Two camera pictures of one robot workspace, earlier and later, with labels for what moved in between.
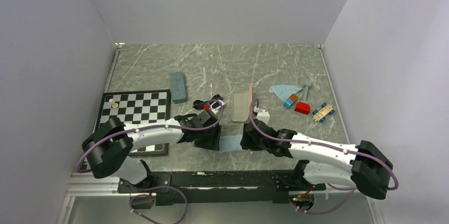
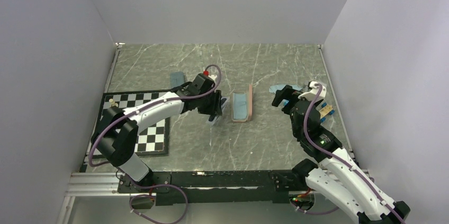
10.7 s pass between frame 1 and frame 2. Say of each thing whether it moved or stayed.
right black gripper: moved
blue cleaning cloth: moved
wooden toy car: stayed
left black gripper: moved
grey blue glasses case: stayed
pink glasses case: stayed
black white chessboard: stayed
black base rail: stayed
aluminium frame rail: stayed
